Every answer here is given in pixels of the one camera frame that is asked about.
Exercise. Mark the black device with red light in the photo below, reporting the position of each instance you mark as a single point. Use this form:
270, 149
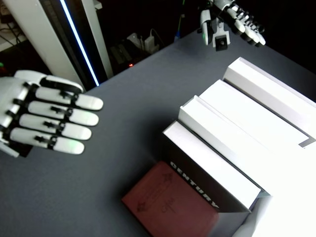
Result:
121, 55

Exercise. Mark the white bookend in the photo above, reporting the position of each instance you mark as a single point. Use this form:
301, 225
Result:
256, 217

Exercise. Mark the black Century book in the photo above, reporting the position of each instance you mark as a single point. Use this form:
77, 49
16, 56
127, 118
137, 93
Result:
197, 177

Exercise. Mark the white special issue book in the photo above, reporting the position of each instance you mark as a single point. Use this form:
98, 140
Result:
259, 81

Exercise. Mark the grey table cloth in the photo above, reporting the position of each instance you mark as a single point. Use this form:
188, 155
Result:
111, 138

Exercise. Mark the white power adapter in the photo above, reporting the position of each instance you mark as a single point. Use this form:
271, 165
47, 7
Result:
151, 42

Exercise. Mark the thin white book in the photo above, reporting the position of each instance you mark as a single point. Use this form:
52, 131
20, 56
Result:
209, 128

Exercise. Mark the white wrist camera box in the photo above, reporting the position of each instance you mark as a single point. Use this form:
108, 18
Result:
221, 42

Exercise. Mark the white book with grey mark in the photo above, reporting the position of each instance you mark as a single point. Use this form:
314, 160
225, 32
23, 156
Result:
247, 116

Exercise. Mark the white column with blue light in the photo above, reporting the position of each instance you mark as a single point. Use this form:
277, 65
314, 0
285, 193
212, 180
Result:
32, 29

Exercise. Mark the red book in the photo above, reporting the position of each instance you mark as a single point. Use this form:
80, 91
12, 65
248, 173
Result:
168, 205

